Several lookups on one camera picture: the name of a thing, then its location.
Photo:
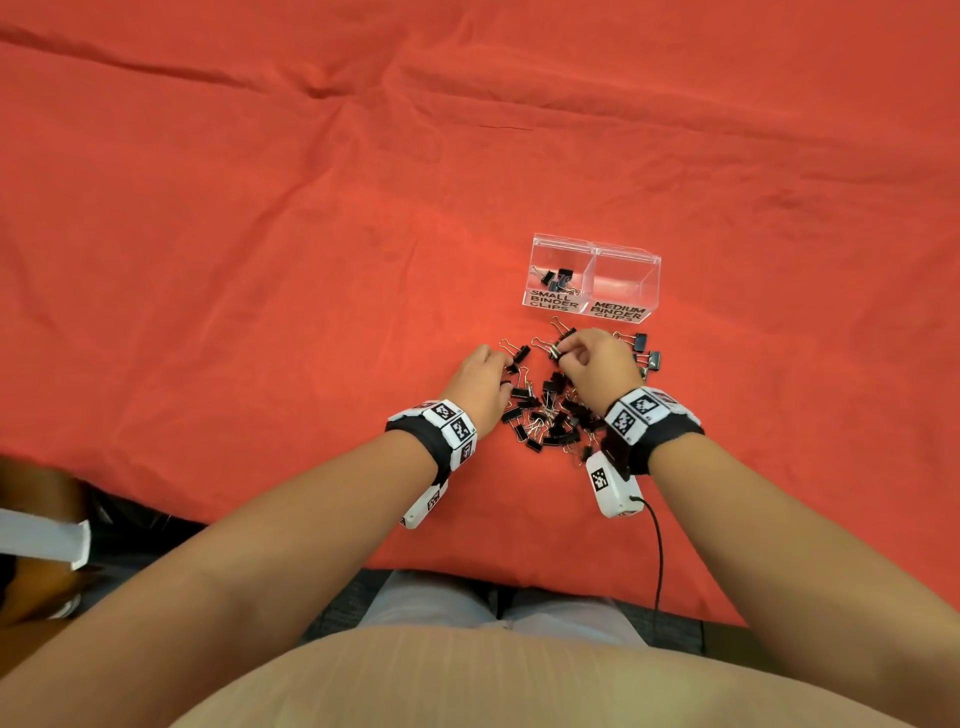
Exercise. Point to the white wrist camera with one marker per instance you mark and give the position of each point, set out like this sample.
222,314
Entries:
615,491
424,506

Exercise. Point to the person's right forearm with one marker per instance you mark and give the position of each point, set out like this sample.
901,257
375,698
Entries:
810,570

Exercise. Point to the person's left forearm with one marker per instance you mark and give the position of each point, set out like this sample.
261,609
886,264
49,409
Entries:
225,570

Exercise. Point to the clear two-compartment plastic box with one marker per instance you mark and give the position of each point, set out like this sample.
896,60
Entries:
622,281

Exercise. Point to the person's right hand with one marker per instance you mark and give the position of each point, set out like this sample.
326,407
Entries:
604,371

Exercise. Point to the single black binder clip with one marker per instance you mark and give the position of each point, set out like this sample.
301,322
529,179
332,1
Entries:
553,350

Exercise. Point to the heap of sorted small clips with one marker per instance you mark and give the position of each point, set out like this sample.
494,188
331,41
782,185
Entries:
562,277

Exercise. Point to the person's grey trousers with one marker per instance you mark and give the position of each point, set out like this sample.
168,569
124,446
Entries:
427,600

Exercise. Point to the pile of black binder clips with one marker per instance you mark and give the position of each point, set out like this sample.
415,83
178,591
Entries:
551,433

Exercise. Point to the person's left hand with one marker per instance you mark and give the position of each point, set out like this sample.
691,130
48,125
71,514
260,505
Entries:
476,390

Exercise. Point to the black wristband with marker tags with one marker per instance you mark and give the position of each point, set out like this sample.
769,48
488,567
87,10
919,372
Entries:
427,435
664,435

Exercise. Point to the person's beige shirt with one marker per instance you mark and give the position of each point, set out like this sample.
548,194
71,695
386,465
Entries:
525,682

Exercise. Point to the red tablecloth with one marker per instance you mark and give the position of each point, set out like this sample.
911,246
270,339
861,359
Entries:
225,225

